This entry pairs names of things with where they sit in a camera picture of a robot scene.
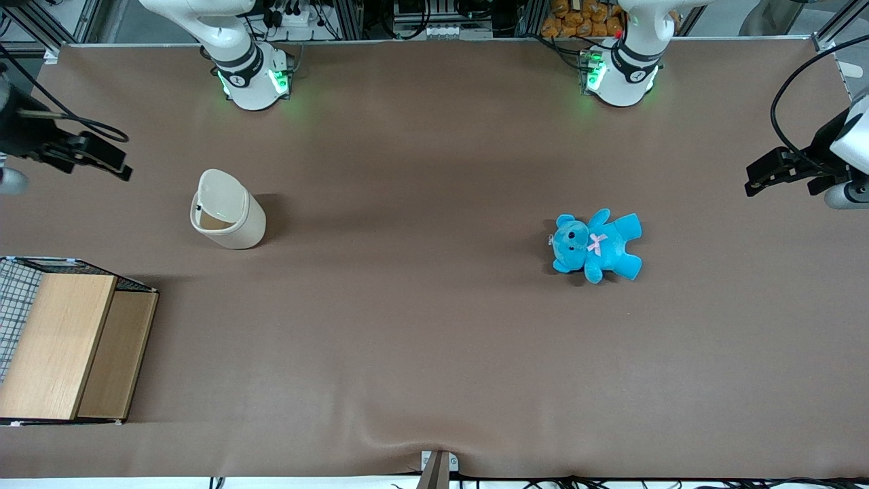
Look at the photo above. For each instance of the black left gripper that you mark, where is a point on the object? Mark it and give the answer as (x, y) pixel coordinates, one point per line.
(822, 151)

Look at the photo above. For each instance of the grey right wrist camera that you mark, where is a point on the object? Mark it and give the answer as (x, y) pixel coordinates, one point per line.
(12, 181)

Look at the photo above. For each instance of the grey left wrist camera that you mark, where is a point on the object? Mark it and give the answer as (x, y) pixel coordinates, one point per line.
(848, 195)

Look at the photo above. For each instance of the blue teddy bear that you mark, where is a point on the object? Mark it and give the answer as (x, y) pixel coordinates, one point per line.
(590, 244)

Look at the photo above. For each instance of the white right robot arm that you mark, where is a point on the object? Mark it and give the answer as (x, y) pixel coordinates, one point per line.
(241, 64)

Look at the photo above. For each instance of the metal table clamp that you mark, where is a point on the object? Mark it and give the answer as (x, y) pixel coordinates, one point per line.
(438, 468)

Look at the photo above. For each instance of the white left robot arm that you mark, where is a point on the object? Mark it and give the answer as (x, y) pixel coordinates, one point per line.
(628, 68)

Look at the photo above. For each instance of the brown table mat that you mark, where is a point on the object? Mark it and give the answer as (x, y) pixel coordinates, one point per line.
(434, 326)

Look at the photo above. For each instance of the orange plush toy pile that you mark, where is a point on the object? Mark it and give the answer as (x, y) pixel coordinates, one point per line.
(584, 19)

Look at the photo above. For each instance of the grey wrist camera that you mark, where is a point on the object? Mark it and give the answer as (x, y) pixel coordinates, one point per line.
(848, 195)
(12, 181)

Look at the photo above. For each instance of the white power strip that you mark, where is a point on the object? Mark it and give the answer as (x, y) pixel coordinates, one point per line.
(292, 15)

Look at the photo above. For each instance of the beige lidded trash can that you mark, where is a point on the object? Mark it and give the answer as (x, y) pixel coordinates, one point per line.
(248, 224)

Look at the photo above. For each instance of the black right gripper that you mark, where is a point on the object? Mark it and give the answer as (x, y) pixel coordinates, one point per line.
(22, 133)

